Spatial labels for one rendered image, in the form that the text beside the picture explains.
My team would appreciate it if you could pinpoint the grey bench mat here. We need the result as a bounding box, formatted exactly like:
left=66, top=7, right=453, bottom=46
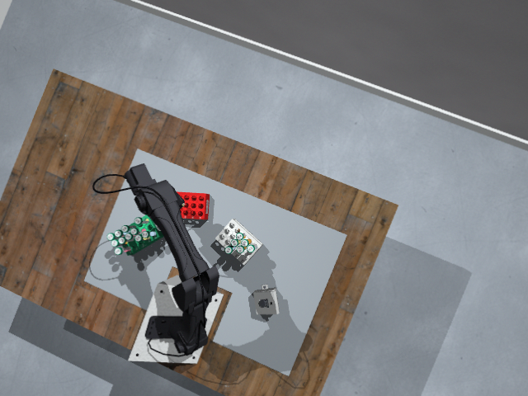
left=84, top=148, right=347, bottom=376

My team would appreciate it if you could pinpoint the green test tube rack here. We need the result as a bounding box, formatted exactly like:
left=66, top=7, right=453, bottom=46
left=122, top=215, right=163, bottom=256

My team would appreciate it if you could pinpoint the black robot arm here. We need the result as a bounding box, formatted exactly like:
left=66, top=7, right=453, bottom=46
left=125, top=163, right=219, bottom=354

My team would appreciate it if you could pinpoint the red test tube rack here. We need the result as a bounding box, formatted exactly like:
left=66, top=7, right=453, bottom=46
left=178, top=192, right=210, bottom=219

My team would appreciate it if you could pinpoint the white tube rack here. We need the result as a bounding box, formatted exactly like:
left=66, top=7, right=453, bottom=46
left=215, top=219, right=263, bottom=265

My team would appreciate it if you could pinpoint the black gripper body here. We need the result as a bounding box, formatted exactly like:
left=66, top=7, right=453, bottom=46
left=172, top=186, right=185, bottom=208

